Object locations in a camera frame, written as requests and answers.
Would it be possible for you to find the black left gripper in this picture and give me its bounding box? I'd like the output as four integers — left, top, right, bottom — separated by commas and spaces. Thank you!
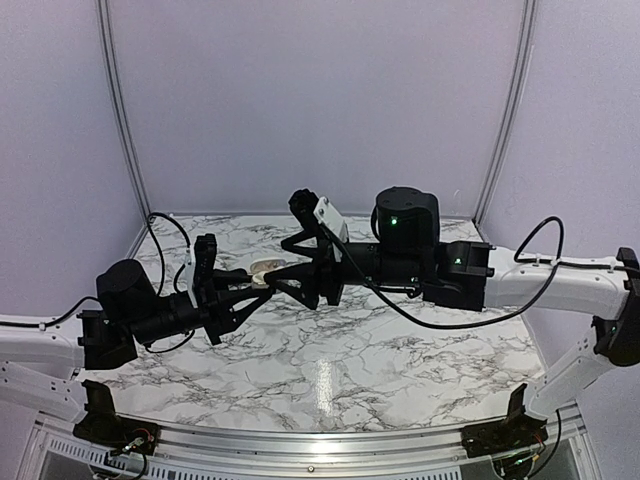
129, 270, 273, 347

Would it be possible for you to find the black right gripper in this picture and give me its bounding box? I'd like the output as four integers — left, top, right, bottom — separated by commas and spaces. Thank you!
264, 226, 425, 309

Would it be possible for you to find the white earbud charging case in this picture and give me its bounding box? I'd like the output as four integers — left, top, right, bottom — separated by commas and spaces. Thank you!
248, 258, 286, 290

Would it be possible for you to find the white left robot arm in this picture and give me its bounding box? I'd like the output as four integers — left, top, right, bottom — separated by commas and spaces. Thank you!
1, 260, 273, 445

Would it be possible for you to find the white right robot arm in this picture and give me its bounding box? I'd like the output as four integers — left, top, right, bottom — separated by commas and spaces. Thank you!
263, 232, 639, 448

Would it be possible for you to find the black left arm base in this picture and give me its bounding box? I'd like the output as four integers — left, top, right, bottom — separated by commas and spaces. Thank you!
73, 380, 160, 455

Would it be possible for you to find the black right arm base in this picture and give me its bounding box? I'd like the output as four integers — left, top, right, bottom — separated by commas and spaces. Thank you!
461, 384, 548, 458

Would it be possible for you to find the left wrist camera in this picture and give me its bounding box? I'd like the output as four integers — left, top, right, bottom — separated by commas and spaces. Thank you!
184, 233, 217, 308

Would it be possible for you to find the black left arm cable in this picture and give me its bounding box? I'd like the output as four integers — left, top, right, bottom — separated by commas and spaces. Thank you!
0, 212, 194, 354

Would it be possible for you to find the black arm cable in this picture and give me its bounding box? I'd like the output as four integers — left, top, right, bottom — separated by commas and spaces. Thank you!
319, 215, 631, 331
0, 212, 194, 354

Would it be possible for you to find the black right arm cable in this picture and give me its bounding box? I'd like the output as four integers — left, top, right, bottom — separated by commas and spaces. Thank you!
319, 215, 631, 331

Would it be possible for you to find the left aluminium wall post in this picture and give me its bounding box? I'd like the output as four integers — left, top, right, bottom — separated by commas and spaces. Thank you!
96, 0, 151, 220

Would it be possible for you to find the aluminium wall post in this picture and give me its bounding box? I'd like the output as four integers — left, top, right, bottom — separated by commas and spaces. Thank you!
472, 0, 539, 228
96, 0, 151, 220

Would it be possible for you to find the right aluminium wall post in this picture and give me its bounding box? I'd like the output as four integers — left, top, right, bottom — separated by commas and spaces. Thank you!
472, 0, 539, 228

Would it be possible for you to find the aluminium front rail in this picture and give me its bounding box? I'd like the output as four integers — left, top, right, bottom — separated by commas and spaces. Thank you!
29, 412, 586, 480

